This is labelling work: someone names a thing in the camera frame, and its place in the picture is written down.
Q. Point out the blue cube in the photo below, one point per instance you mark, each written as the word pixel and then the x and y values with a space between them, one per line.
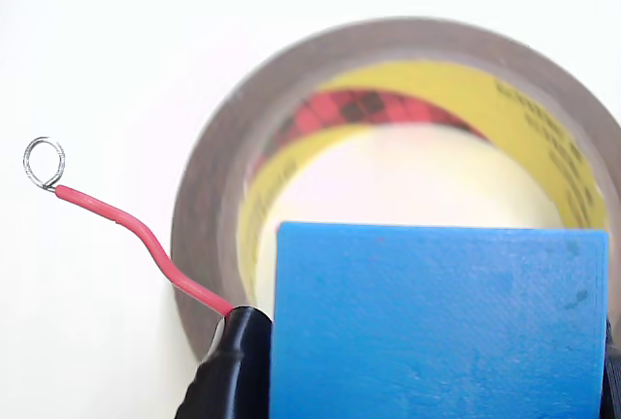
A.
pixel 436 327

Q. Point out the brown roll of tape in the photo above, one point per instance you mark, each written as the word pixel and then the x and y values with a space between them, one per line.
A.
pixel 213 186

